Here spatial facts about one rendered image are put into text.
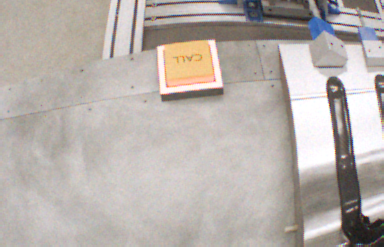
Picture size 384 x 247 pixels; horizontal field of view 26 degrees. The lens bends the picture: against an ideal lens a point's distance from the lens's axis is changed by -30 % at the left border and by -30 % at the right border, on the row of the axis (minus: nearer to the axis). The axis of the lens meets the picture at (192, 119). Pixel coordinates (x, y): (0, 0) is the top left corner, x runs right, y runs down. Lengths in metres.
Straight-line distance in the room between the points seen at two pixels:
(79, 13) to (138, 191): 1.28
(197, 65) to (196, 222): 0.22
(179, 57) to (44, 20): 1.24
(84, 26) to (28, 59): 0.20
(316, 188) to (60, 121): 0.42
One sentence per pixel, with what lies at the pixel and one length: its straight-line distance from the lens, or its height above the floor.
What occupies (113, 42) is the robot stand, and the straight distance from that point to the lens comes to 2.27.
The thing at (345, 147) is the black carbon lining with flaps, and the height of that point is 0.88.
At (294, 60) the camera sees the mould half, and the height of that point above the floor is 0.89.
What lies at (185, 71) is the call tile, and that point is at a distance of 1.45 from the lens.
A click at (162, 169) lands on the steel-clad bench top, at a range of 1.42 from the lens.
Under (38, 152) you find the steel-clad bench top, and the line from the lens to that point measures 1.46.
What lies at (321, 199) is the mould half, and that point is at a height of 0.91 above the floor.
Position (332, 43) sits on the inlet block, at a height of 0.93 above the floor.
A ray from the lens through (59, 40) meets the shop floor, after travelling 2.59.
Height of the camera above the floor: 2.05
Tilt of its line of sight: 59 degrees down
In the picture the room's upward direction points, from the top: 7 degrees counter-clockwise
